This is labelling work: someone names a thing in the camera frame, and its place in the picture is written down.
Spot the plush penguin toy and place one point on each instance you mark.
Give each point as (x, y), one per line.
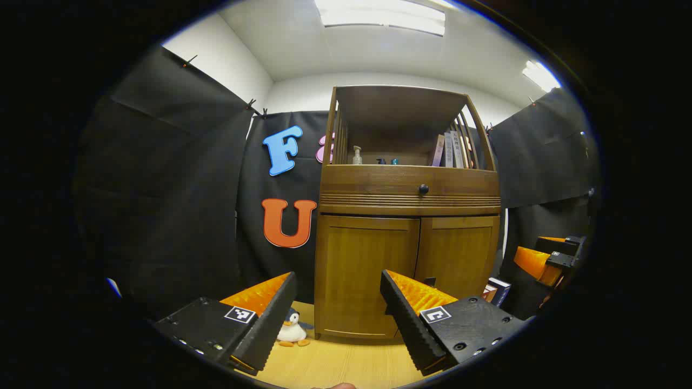
(292, 330)

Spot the red-brown book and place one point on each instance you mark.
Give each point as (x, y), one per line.
(488, 293)

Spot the clear pump bottle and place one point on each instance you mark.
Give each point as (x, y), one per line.
(357, 156)

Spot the wooden shoe cabinet door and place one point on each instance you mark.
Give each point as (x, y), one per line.
(357, 270)
(459, 254)

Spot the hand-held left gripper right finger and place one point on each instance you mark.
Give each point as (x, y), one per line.
(405, 324)

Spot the navy blue book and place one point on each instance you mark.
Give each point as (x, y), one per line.
(501, 290)

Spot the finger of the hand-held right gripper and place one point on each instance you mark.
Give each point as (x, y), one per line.
(532, 262)
(565, 245)

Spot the ceiling light panel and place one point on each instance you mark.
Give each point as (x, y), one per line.
(378, 16)
(540, 75)

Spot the grey-spined book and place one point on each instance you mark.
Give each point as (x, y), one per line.
(448, 151)

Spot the white-spined book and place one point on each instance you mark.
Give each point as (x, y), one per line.
(458, 150)

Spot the wooden double-door shoe cabinet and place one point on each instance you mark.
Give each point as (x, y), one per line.
(400, 111)

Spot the wooden cabinet drawer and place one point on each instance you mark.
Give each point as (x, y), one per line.
(373, 181)

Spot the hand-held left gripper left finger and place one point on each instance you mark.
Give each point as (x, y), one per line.
(270, 329)

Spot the pink-spined book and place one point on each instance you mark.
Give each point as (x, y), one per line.
(438, 151)

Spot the black backdrop cloth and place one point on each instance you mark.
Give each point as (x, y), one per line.
(162, 189)

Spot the black drawer knob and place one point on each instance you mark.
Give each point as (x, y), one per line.
(423, 189)

